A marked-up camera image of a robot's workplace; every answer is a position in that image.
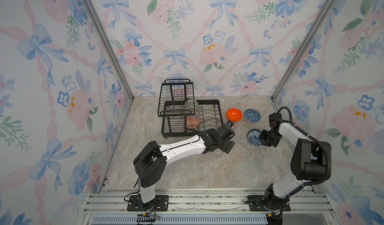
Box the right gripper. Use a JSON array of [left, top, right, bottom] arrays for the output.
[[258, 128, 280, 147]]

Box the blue triangle pattern bowl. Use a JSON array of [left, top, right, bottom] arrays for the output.
[[244, 109, 261, 123]]

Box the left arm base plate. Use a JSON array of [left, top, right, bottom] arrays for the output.
[[127, 195, 169, 212]]

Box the orange plastic bowl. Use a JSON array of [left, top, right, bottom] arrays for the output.
[[226, 108, 243, 122]]

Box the left aluminium corner post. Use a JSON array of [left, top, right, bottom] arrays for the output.
[[81, 0, 134, 102]]

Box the blue floral bowl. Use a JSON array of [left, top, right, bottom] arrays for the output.
[[247, 129, 263, 146]]

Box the black wire dish rack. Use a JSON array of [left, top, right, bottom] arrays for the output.
[[158, 79, 223, 138]]

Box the green geometric pattern bowl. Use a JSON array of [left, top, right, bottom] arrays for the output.
[[192, 100, 200, 114]]

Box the red geometric pattern bowl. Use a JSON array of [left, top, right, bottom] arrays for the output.
[[186, 116, 201, 129]]

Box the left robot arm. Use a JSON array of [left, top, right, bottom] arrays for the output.
[[133, 121, 235, 205]]

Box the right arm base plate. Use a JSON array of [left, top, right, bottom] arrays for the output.
[[245, 195, 283, 212]]

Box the aluminium corner post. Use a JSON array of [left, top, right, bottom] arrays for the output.
[[271, 0, 337, 102], [81, 0, 134, 102]]

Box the aluminium mounting rail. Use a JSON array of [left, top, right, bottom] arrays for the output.
[[78, 188, 340, 225]]

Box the right aluminium corner post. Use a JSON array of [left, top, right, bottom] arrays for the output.
[[271, 0, 337, 102]]

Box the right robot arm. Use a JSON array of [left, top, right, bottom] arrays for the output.
[[260, 113, 332, 211]]

